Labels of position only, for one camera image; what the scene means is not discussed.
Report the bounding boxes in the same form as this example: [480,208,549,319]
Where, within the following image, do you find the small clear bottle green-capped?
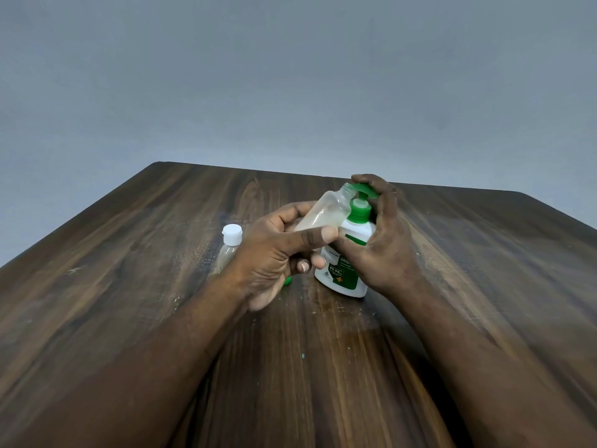
[294,182,358,233]

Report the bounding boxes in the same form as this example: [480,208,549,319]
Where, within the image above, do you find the person's left hand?
[223,200,339,313]

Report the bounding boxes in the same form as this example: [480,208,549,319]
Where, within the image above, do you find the small clear bottle white cap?
[213,224,243,277]

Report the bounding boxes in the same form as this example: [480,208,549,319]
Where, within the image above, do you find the white hand sanitizer pump bottle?
[313,183,379,299]

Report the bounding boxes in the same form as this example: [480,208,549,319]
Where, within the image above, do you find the person's left forearm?
[0,274,252,448]

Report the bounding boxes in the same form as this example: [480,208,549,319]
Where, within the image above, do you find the person's right forearm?
[391,274,597,448]

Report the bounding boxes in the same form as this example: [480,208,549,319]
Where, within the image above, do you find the person's right hand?
[333,174,424,298]

